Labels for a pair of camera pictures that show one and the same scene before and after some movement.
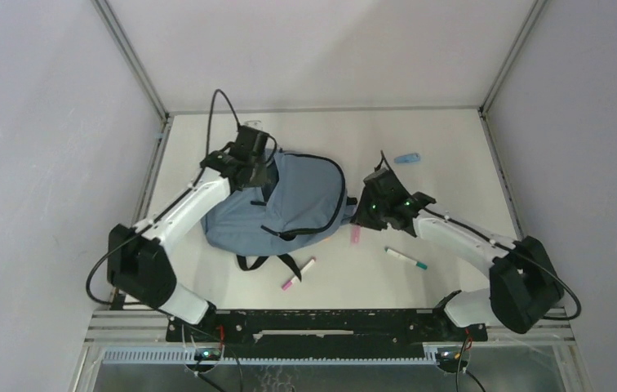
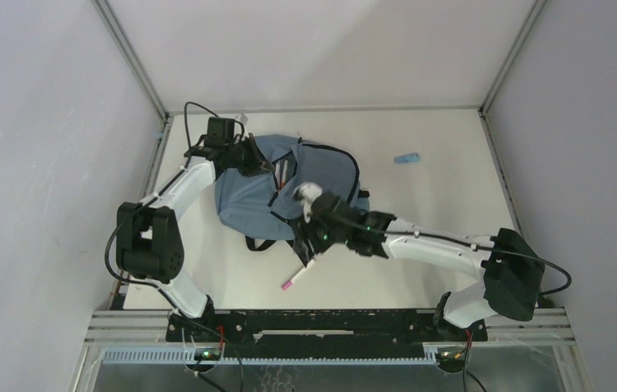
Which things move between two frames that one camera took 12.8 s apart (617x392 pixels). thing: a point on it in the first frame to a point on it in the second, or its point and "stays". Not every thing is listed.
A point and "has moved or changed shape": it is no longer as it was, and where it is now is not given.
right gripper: [361, 217] to [303, 229]
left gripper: [263, 158] to [259, 164]
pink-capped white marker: [295, 280] stays
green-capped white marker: [407, 259] to [284, 173]
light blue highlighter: [407, 158] stays
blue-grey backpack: [302, 198] has moved or changed shape
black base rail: [268, 334] stays
